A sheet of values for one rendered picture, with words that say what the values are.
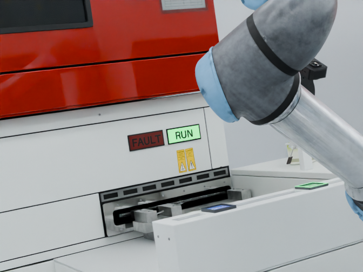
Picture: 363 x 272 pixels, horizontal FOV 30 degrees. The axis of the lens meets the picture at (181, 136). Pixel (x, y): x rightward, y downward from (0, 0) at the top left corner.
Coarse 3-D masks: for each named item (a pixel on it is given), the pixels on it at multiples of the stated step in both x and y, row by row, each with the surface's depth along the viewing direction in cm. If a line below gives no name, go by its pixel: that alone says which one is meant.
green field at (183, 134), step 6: (192, 126) 209; (198, 126) 210; (168, 132) 205; (174, 132) 206; (180, 132) 207; (186, 132) 208; (192, 132) 209; (198, 132) 210; (174, 138) 206; (180, 138) 207; (186, 138) 208; (192, 138) 209
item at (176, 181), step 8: (224, 168) 215; (184, 176) 208; (192, 176) 209; (200, 176) 211; (208, 176) 212; (216, 176) 213; (152, 184) 202; (160, 184) 203; (168, 184) 205; (176, 184) 206; (184, 184) 207; (112, 192) 196; (120, 192) 197; (128, 192) 199; (136, 192) 200; (144, 192) 201; (104, 200) 194
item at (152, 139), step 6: (156, 132) 203; (132, 138) 199; (138, 138) 200; (144, 138) 201; (150, 138) 202; (156, 138) 203; (162, 138) 204; (132, 144) 199; (138, 144) 200; (144, 144) 201; (150, 144) 202; (156, 144) 203; (162, 144) 204
